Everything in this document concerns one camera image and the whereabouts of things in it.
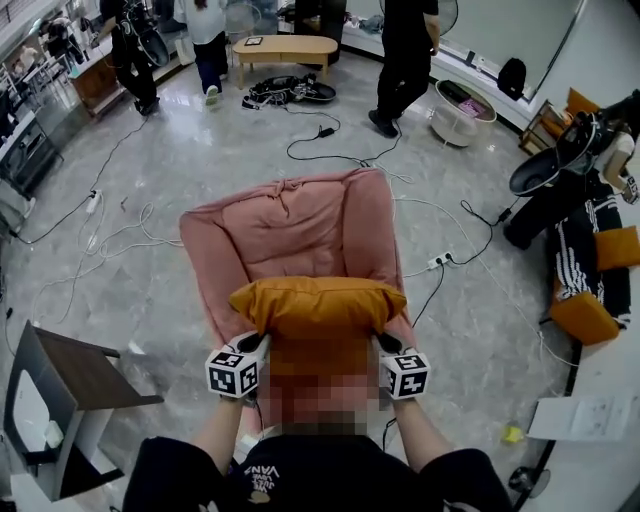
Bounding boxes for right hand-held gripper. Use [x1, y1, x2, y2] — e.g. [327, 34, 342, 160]
[372, 331, 432, 402]

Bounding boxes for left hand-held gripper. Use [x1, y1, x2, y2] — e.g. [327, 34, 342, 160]
[204, 330, 273, 401]

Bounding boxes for orange pillow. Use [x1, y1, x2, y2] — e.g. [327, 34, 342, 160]
[228, 276, 409, 359]

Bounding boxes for pink cushioned seat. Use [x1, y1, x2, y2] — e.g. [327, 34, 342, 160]
[178, 167, 417, 354]

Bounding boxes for person's right forearm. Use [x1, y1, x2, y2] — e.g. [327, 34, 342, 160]
[388, 397, 457, 475]

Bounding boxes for person's left forearm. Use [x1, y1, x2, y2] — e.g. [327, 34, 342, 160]
[191, 396, 254, 479]

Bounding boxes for person's black t-shirt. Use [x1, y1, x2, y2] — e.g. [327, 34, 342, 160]
[122, 433, 514, 512]

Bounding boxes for dark wooden side table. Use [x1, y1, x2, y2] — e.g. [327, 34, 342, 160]
[2, 319, 165, 504]

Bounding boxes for white paper sheets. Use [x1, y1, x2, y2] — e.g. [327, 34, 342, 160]
[526, 394, 634, 443]

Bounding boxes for orange cushion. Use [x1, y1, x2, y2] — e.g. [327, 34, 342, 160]
[593, 225, 640, 273]
[548, 291, 622, 347]

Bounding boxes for black white striped blanket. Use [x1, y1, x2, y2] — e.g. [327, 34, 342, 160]
[551, 195, 632, 326]

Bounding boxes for round white side table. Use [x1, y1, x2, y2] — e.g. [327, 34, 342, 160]
[430, 78, 498, 149]

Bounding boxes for pile of black equipment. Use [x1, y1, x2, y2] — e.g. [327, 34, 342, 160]
[241, 72, 338, 111]

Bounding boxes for orange wooden chair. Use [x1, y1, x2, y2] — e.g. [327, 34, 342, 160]
[518, 87, 602, 157]

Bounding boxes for grey metal shelf unit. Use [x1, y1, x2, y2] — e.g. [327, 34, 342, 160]
[0, 108, 65, 199]

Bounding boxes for black backpack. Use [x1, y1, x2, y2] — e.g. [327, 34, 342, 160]
[496, 56, 528, 102]

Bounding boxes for brown wooden cabinet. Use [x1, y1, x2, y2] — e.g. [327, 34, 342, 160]
[68, 48, 126, 120]

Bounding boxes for light wooden coffee table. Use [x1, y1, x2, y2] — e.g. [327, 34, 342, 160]
[231, 34, 340, 91]

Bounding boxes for large white board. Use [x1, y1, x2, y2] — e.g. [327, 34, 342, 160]
[438, 0, 587, 102]

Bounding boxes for standing fan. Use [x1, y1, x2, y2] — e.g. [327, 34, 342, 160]
[378, 0, 460, 37]

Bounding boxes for white cable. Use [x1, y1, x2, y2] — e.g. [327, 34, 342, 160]
[30, 201, 184, 327]
[390, 168, 582, 370]

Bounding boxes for black cable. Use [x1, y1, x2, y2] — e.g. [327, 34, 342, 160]
[285, 106, 404, 168]
[410, 198, 513, 329]
[13, 116, 150, 247]

